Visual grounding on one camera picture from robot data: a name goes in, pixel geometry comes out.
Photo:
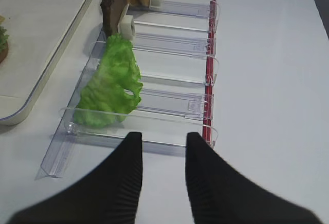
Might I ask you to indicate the brown meat patty on tray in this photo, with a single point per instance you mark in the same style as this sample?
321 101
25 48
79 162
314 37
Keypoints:
4 51

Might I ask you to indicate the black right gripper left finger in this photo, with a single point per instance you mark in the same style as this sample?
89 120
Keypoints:
108 194

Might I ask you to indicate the cream metal baking tray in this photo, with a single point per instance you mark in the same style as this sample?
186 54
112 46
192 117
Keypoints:
38 31

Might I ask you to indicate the white foam block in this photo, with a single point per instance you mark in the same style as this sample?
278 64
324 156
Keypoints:
126 27

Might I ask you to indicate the brown meat patty in rack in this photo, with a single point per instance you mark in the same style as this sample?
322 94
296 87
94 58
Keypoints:
111 14

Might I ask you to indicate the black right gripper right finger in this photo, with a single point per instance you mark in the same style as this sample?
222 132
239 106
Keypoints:
220 194

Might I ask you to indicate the green lettuce leaf in rack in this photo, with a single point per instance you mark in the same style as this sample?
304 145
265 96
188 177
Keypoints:
114 89

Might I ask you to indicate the green lettuce leaf on tray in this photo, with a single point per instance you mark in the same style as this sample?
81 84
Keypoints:
3 38

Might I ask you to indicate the clear acrylic right rack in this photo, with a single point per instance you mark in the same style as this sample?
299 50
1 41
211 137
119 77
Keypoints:
175 49

